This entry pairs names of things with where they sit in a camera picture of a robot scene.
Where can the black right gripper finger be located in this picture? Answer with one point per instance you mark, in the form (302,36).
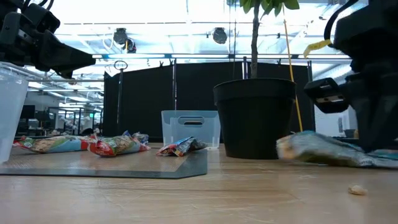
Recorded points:
(376,124)

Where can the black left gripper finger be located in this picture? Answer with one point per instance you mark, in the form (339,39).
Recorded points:
(62,57)

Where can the large white snack bag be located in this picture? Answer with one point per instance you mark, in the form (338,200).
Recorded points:
(320,149)

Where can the clear plastic bin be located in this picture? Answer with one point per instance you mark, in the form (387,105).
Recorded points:
(11,118)
(211,127)

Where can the red green granola bar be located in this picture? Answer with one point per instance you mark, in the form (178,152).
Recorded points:
(53,144)
(116,145)

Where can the green leafy plant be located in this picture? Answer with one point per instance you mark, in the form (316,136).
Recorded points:
(255,46)

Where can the black plant pot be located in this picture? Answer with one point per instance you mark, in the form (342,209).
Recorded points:
(255,121)

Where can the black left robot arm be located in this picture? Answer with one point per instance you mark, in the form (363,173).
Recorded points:
(6,6)

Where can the small granola crumb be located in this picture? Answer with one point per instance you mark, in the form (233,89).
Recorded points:
(357,189)

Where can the light blue granola bar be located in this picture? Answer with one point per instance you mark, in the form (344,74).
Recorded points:
(182,146)

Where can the black ceiling spotlight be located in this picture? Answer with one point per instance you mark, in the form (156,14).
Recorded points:
(121,35)
(219,35)

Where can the black partition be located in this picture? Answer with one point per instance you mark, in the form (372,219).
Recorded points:
(146,102)

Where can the long ceiling light strip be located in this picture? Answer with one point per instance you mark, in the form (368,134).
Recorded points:
(202,56)

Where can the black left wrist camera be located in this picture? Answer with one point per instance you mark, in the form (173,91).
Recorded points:
(42,18)

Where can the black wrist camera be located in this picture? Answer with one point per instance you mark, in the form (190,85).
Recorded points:
(326,96)
(42,18)

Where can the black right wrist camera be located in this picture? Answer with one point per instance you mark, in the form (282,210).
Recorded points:
(326,96)

